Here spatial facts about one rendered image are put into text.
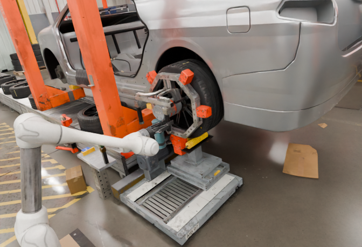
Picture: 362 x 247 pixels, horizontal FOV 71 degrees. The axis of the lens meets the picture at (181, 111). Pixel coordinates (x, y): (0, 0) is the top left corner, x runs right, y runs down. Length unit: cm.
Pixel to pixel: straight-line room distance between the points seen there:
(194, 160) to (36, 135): 148
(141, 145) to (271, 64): 91
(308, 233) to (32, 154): 186
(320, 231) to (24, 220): 190
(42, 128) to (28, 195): 44
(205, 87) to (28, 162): 123
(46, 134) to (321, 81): 153
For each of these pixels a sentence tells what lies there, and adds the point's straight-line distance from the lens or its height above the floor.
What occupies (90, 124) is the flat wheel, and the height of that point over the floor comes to 43.
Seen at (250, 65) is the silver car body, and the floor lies 119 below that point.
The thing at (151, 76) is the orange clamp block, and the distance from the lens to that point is 217.
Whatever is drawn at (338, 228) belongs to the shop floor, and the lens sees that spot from 226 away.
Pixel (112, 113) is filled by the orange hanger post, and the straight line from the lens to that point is 226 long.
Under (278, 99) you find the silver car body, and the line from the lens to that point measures 169.
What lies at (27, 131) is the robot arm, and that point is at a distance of 138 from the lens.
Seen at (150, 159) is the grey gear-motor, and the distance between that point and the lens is 236.
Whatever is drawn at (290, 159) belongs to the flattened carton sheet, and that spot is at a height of 1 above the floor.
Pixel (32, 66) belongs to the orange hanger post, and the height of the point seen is 115.
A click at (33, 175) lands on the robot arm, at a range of 162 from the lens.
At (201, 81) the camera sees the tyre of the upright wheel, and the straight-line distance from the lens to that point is 193.
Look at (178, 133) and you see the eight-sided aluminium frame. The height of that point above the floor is 61.
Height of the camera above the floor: 157
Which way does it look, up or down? 22 degrees down
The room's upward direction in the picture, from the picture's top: 8 degrees counter-clockwise
